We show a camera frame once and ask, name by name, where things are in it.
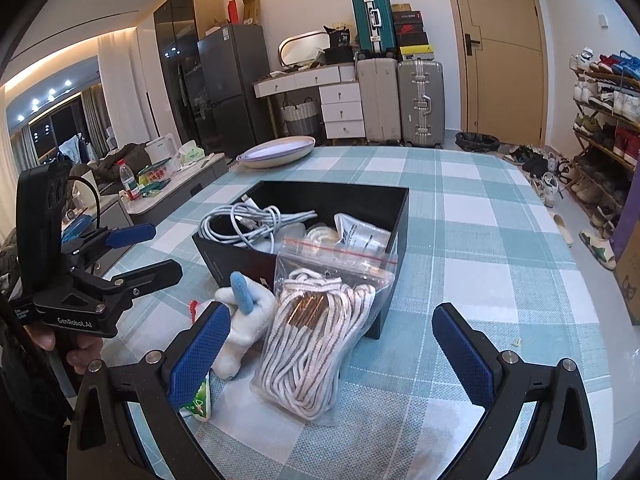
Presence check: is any person's left hand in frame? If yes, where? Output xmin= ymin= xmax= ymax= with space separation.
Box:
xmin=25 ymin=324 xmax=103 ymax=375

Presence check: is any white oval dish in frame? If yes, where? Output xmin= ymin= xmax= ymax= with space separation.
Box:
xmin=236 ymin=136 xmax=316 ymax=169

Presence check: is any white plush toy blue tag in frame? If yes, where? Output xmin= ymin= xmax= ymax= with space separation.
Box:
xmin=212 ymin=271 xmax=277 ymax=382

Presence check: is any brown cardboard box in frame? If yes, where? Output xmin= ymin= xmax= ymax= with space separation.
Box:
xmin=614 ymin=245 xmax=640 ymax=325

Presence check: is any black bag on desk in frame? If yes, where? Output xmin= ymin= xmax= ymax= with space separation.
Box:
xmin=323 ymin=25 xmax=354 ymax=65

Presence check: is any wooden shoe rack with shoes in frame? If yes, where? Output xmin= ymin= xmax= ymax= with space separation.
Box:
xmin=560 ymin=47 xmax=639 ymax=238

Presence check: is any black open storage box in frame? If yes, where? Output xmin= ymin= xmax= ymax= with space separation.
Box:
xmin=192 ymin=180 xmax=411 ymax=340

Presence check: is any black glass cabinet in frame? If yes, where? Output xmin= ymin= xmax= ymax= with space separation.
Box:
xmin=153 ymin=0 xmax=227 ymax=153

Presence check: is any silver suitcase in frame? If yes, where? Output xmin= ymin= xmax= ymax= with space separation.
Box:
xmin=397 ymin=60 xmax=445 ymax=148

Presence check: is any green white medicine packet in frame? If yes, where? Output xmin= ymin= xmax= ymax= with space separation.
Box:
xmin=179 ymin=373 xmax=212 ymax=422

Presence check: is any purple paper bag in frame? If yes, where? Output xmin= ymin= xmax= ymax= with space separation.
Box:
xmin=610 ymin=166 xmax=640 ymax=260

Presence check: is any plastic water bottle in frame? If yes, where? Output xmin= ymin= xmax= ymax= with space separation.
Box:
xmin=117 ymin=159 xmax=140 ymax=200

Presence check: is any beige suitcase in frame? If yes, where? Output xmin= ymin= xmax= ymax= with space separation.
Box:
xmin=356 ymin=58 xmax=401 ymax=144

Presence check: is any woven laundry basket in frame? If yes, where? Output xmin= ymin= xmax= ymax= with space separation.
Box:
xmin=281 ymin=98 xmax=320 ymax=136

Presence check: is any grey low cabinet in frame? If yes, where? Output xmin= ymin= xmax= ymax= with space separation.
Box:
xmin=74 ymin=154 xmax=228 ymax=229

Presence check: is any white printed plastic pouch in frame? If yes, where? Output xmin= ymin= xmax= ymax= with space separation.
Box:
xmin=334 ymin=212 xmax=390 ymax=255

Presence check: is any teal suitcase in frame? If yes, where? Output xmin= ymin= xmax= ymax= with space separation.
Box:
xmin=352 ymin=0 xmax=397 ymax=58

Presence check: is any white charging cable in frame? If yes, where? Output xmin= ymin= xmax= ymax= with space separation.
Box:
xmin=197 ymin=194 xmax=319 ymax=254

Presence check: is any dark grey refrigerator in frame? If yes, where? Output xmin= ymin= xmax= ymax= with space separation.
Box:
xmin=198 ymin=24 xmax=274 ymax=158

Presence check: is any beige slipper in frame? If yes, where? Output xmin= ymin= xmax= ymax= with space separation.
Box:
xmin=551 ymin=212 xmax=574 ymax=247

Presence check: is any green tissue pack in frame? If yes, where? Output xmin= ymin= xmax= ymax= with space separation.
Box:
xmin=177 ymin=140 xmax=205 ymax=166

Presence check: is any stack of shoe boxes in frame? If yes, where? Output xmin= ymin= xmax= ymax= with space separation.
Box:
xmin=392 ymin=3 xmax=435 ymax=61

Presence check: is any white drawer desk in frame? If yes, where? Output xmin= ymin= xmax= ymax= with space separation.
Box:
xmin=253 ymin=63 xmax=366 ymax=143

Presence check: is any bagged white rope bundle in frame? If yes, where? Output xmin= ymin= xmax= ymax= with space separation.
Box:
xmin=250 ymin=236 xmax=399 ymax=422

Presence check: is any black floor bag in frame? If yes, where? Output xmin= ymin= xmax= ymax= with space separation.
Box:
xmin=456 ymin=132 xmax=501 ymax=153

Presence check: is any cream rope coil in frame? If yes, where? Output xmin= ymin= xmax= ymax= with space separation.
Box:
xmin=304 ymin=222 xmax=342 ymax=252

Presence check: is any wooden door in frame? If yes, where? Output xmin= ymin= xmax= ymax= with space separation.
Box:
xmin=451 ymin=0 xmax=547 ymax=145

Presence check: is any oval mirror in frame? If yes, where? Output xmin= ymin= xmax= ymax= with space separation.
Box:
xmin=278 ymin=29 xmax=330 ymax=68

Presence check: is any green star slipper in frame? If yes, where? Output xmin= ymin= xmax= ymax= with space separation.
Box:
xmin=579 ymin=230 xmax=616 ymax=271

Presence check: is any white electric kettle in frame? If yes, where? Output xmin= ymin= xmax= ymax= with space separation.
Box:
xmin=144 ymin=133 xmax=178 ymax=164

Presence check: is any black camera cable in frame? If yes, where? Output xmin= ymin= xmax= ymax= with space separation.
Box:
xmin=67 ymin=174 xmax=103 ymax=231

